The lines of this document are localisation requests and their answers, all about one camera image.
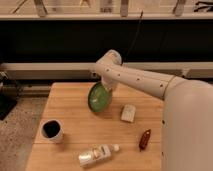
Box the green ceramic bowl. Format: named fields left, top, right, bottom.
left=88, top=82, right=112, bottom=113

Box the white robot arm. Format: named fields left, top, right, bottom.
left=94, top=50, right=213, bottom=171

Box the small white box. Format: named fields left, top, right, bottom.
left=121, top=104, right=136, bottom=122

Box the white plastic bottle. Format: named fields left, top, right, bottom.
left=78, top=144, right=120, bottom=167

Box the white cup dark inside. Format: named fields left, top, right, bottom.
left=41, top=120, right=63, bottom=144

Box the dark object at left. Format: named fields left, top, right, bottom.
left=0, top=71, right=21, bottom=121

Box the black hanging cable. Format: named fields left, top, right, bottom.
left=123, top=10, right=145, bottom=64

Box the white windowsill rail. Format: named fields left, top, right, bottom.
left=0, top=62, right=213, bottom=80

